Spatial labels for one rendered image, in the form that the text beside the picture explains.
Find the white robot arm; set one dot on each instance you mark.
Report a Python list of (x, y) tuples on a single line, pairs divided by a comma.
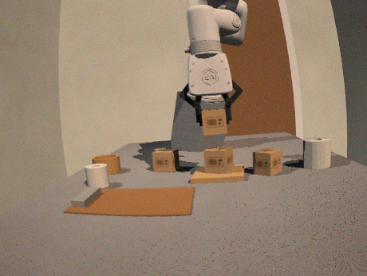
[(209, 19)]

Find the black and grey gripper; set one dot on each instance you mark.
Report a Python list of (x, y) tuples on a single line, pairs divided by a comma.
[(210, 74)]

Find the tan cardboard carton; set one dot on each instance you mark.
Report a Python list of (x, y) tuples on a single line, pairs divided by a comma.
[(218, 160), (267, 161), (214, 122)]

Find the white cylinder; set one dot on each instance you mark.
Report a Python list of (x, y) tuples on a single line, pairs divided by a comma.
[(97, 175)]

